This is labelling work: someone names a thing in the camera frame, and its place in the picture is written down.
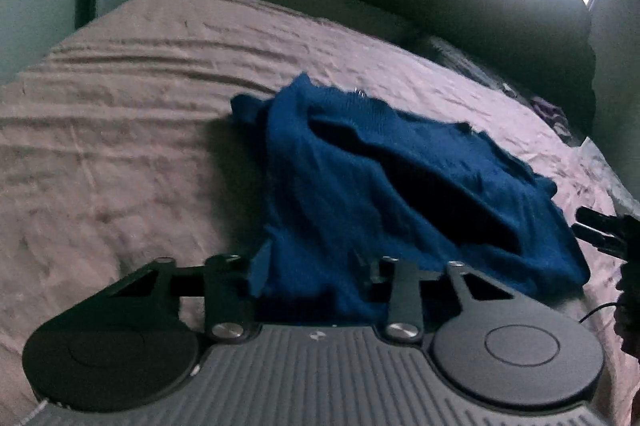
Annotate black cable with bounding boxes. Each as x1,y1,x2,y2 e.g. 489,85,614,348
579,302,622,324

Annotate dark patterned pillow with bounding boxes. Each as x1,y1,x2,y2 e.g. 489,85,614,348
414,33,532,102

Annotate bed with pink sheet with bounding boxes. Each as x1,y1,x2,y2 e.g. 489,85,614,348
0,0,640,426

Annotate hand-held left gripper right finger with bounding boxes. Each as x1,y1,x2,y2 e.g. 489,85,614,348
369,256,502,343

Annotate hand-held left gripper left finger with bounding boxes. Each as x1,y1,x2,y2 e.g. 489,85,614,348
112,238,275,343

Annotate dark pillow pile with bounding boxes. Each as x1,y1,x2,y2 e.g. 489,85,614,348
347,0,599,143

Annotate blue beaded sweater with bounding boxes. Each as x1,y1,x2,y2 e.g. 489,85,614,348
230,73,591,326

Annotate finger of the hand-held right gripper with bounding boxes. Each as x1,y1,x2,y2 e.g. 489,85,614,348
574,206,640,263

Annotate purple cloth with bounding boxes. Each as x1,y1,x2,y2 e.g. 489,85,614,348
530,96,574,143

